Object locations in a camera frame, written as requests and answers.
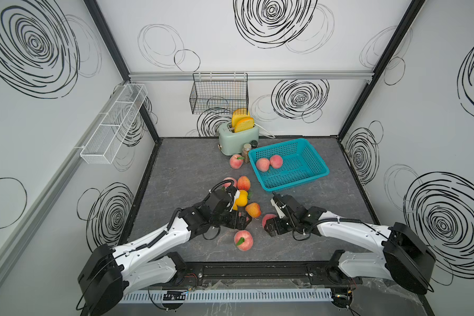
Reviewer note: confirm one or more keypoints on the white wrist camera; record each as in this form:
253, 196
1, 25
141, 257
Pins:
234, 194
279, 202

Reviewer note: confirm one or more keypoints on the yellow toast slice left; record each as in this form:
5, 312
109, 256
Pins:
238, 115

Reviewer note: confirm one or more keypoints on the teal plastic basket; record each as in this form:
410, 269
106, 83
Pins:
301, 165

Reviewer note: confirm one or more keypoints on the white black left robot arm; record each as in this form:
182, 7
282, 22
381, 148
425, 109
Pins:
112, 272

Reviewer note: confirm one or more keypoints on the pink peach front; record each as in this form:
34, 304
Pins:
243, 240

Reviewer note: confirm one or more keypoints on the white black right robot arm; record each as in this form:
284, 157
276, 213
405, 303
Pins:
391, 252

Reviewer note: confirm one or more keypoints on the black corner frame post right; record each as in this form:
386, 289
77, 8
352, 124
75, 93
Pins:
407, 20

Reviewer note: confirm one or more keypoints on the orange wrinkled peach lower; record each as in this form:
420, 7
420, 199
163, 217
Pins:
253, 210

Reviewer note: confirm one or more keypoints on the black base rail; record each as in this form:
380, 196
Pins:
312, 272

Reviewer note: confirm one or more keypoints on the black corner frame post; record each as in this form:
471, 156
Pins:
407, 20
112, 47

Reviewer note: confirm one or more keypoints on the glass spice jar silver lid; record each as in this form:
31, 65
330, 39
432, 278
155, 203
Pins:
245, 152

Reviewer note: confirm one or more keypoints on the white wire wall shelf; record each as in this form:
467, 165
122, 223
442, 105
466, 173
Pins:
120, 126

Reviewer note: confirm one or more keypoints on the pink peach centre pile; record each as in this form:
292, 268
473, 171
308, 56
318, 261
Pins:
242, 221

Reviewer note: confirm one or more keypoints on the yellow toast slice right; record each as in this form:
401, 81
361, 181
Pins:
246, 123

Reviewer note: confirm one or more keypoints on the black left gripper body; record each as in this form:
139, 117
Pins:
226, 218

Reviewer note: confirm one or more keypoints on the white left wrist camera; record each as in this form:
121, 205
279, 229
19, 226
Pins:
234, 194

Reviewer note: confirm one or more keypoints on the yellow peach upper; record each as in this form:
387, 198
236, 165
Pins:
243, 198

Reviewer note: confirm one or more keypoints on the grey horizontal wall rail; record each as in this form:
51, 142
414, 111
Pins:
250, 75

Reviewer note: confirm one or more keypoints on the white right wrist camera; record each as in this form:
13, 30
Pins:
279, 202

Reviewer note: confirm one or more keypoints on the mint green toaster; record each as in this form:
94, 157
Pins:
231, 143

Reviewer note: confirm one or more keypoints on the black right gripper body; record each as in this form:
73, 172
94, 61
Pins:
285, 224

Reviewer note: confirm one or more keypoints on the orange wrinkled peach upper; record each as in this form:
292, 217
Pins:
244, 183

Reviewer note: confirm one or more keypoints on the yellow toast slice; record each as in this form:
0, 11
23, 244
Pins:
246, 123
238, 115

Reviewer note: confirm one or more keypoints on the orange wrinkled peach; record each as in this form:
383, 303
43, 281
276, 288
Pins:
244, 183
253, 210

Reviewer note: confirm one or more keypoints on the white slotted cable duct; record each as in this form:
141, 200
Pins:
229, 296

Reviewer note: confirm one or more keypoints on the black corner frame post left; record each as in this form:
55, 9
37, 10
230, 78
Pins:
112, 47

